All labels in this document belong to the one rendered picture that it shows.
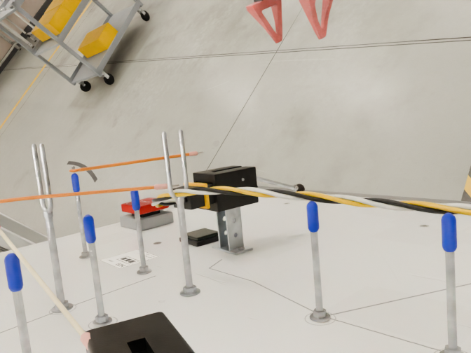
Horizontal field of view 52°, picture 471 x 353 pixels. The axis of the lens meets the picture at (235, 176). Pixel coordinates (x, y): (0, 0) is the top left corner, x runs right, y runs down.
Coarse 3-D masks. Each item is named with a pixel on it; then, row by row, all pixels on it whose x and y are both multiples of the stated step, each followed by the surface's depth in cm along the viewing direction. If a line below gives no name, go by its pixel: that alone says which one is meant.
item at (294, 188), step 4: (260, 180) 56; (264, 180) 56; (268, 180) 56; (272, 180) 57; (276, 184) 57; (280, 184) 58; (284, 184) 58; (288, 184) 59; (292, 188) 59; (296, 188) 59
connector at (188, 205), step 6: (180, 186) 51; (192, 186) 50; (210, 186) 50; (186, 198) 48; (192, 198) 48; (198, 198) 49; (204, 198) 49; (210, 198) 50; (186, 204) 49; (192, 204) 48; (198, 204) 49; (204, 204) 49; (210, 204) 50
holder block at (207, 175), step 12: (216, 168) 54; (228, 168) 54; (240, 168) 52; (252, 168) 52; (204, 180) 51; (216, 180) 50; (228, 180) 50; (240, 180) 51; (252, 180) 52; (216, 204) 50; (228, 204) 51; (240, 204) 52
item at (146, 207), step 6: (144, 198) 72; (150, 198) 72; (126, 204) 69; (144, 204) 68; (150, 204) 67; (126, 210) 69; (132, 210) 67; (144, 210) 67; (150, 210) 67; (156, 210) 68; (144, 216) 68
